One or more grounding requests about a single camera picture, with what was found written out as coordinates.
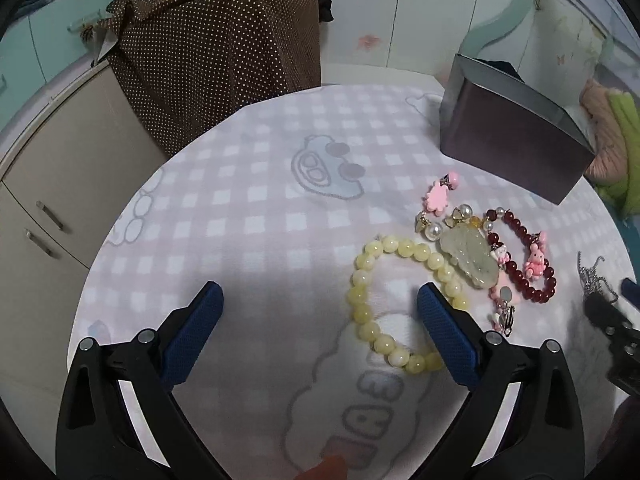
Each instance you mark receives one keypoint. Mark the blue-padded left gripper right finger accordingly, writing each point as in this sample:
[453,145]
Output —
[544,436]

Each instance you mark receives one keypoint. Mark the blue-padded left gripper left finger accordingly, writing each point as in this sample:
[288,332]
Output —
[96,439]

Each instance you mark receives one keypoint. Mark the pink charm keychain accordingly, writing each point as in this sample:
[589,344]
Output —
[502,294]

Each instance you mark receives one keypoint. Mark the pale green jade pendant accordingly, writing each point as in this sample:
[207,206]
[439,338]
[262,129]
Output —
[468,250]

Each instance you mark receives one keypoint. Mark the pink flower hair clip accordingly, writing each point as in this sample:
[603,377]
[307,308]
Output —
[436,199]

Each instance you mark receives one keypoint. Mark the person's left hand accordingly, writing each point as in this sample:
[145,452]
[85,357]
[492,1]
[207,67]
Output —
[331,468]

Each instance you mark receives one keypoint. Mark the green padded jacket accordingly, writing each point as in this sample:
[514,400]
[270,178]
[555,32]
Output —
[618,183]

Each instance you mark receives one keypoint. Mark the pink padded jacket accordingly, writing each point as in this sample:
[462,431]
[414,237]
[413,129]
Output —
[602,124]

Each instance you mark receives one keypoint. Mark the grey metal box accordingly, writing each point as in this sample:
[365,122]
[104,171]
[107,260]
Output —
[497,123]

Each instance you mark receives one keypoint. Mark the beige cabinet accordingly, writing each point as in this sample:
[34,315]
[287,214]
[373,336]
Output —
[63,184]

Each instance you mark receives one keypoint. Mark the brown polka dot cloth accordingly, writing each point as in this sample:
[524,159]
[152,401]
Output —
[187,65]

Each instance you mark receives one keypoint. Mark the teal white wardrobe shelf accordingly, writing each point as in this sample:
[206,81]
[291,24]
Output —
[36,49]

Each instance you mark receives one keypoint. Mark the black garment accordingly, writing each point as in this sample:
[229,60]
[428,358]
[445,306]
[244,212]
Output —
[325,11]

